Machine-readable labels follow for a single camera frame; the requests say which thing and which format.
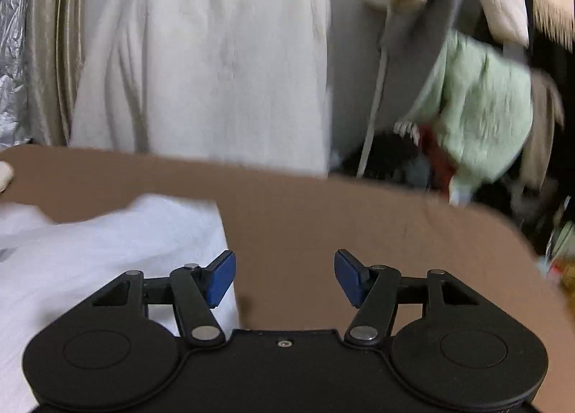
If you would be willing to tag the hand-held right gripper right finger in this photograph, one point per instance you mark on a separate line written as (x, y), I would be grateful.
(348, 278)

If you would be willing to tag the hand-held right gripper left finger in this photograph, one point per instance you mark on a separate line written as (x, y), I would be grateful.
(221, 278)

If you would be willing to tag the light grey t-shirt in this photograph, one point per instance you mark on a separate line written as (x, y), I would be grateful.
(90, 242)

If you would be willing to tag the dark clothes pile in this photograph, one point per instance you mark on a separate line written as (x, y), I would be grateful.
(386, 157)

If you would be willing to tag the red cloth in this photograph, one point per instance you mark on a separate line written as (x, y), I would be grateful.
(438, 157)

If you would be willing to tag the light green quilted garment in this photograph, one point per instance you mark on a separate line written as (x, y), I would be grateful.
(485, 116)

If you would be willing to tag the white hanging cloth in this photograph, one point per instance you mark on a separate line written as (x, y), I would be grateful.
(215, 58)

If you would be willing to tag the beige hanging garment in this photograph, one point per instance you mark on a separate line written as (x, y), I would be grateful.
(541, 125)

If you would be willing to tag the grey hanging garment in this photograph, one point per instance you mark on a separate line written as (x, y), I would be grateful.
(417, 31)

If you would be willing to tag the beige curtain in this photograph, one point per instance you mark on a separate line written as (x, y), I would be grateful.
(49, 36)

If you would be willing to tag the silver foil sheet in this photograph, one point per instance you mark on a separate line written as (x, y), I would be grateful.
(13, 58)

